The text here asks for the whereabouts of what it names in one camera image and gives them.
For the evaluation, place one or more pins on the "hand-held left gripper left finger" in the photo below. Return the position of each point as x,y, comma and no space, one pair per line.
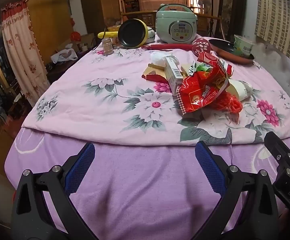
81,165

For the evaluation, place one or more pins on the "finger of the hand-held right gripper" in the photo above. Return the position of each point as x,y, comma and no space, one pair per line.
280,150

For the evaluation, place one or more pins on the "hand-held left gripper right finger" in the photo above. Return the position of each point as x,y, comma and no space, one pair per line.
210,165

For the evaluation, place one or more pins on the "torn brown cardboard box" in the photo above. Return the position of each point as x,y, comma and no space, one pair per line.
155,76

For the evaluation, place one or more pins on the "pink floral blanket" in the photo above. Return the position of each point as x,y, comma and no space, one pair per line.
97,110

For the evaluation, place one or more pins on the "purple blanket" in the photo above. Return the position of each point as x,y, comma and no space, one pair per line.
140,180

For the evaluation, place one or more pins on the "red plastic net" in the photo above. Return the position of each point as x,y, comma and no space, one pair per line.
231,105

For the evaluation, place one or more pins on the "white paper cup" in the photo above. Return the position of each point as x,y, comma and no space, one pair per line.
240,90

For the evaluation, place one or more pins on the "red snack bag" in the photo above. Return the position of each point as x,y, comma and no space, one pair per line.
202,92

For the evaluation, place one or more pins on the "white carton box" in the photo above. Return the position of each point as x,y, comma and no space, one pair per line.
172,75

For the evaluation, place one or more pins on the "red and white beer box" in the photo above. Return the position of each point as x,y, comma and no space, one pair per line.
226,67

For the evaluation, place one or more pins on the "green paper cup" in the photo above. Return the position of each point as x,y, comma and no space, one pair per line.
243,46

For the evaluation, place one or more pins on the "white plastic bag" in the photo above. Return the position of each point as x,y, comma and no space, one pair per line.
63,56

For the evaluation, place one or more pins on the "copper frying pan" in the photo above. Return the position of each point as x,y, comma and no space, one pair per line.
222,51

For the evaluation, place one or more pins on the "white paper tissue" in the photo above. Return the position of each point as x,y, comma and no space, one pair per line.
160,58

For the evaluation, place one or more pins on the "red massage hammer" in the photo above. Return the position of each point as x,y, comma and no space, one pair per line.
202,46

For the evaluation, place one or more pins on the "toothpick holder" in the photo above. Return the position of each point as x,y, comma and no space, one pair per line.
107,47

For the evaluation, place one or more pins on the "red lantern ornament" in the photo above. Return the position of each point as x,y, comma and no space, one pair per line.
76,36

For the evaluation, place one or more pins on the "floral curtain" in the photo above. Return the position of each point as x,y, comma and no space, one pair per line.
22,50

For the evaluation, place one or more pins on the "yellow frying pan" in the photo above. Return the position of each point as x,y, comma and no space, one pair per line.
131,33

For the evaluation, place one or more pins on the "yellow container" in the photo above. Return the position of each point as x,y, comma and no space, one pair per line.
113,27

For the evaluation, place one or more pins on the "white ceramic pot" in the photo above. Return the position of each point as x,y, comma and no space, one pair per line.
151,36

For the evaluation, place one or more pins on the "light green rice cooker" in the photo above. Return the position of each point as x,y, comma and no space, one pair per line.
175,27

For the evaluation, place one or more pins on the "framed picture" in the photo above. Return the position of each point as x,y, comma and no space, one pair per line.
228,7

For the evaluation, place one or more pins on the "electric fan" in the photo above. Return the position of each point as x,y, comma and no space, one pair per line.
205,3

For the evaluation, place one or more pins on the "woven wall mat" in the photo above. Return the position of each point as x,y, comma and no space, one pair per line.
280,12

